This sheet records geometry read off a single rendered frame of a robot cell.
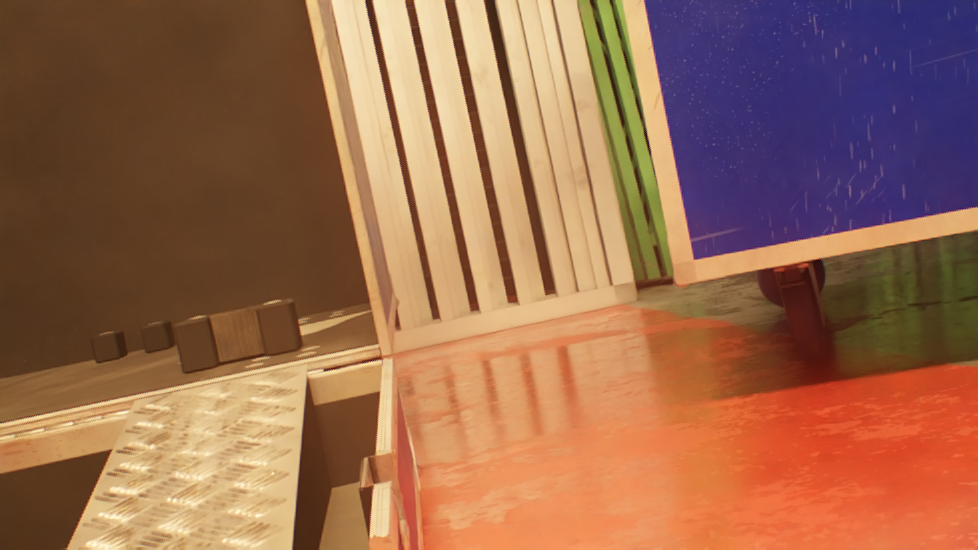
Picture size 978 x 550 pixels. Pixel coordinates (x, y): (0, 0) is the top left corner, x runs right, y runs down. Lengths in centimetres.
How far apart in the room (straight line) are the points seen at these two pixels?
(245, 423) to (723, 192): 65
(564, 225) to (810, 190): 186
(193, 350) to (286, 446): 45
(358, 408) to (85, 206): 114
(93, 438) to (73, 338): 102
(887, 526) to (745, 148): 69
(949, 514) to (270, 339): 88
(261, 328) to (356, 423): 23
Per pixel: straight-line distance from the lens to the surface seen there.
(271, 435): 134
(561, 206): 350
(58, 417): 160
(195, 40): 257
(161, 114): 257
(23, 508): 161
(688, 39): 171
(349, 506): 145
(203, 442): 137
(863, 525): 115
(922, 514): 116
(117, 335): 244
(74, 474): 159
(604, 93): 400
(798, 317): 195
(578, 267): 350
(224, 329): 174
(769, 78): 170
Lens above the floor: 30
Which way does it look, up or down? 3 degrees down
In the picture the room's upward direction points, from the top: 12 degrees counter-clockwise
